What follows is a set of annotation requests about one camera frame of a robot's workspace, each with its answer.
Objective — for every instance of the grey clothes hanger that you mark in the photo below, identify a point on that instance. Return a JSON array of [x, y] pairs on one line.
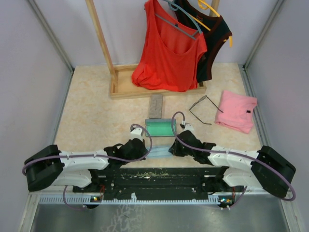
[[181, 21]]

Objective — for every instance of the folded pink t-shirt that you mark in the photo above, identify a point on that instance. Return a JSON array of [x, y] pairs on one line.
[[236, 111]]

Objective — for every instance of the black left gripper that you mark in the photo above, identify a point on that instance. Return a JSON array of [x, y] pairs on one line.
[[143, 152]]

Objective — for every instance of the wooden clothes rack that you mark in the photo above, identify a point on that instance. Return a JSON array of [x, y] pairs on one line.
[[121, 84]]

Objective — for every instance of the light blue cleaning cloth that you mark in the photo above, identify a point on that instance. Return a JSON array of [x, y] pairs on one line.
[[159, 152]]

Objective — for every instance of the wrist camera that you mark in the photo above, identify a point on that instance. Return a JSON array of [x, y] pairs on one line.
[[136, 133], [187, 127]]

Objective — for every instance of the blue-grey glasses case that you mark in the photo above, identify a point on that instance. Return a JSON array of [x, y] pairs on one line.
[[161, 127]]

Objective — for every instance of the grey glasses case green lining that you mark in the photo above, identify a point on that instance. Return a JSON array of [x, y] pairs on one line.
[[156, 106]]

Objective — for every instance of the black maroon-trimmed tank top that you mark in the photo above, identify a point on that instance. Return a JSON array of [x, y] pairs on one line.
[[215, 31]]

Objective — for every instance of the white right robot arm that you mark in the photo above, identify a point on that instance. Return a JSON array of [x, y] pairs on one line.
[[264, 168]]

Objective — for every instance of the thin metal frame sunglasses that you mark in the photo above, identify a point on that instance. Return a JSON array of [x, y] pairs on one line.
[[197, 107]]

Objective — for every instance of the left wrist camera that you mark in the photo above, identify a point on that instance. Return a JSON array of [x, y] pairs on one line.
[[136, 133]]

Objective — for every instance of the red tank top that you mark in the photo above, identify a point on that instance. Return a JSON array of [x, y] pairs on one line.
[[170, 54]]

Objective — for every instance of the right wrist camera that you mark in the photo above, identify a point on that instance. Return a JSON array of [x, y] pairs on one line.
[[187, 127]]

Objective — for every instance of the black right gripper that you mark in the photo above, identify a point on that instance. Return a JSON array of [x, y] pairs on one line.
[[175, 149]]

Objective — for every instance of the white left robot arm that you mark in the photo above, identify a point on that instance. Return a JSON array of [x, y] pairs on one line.
[[53, 167]]

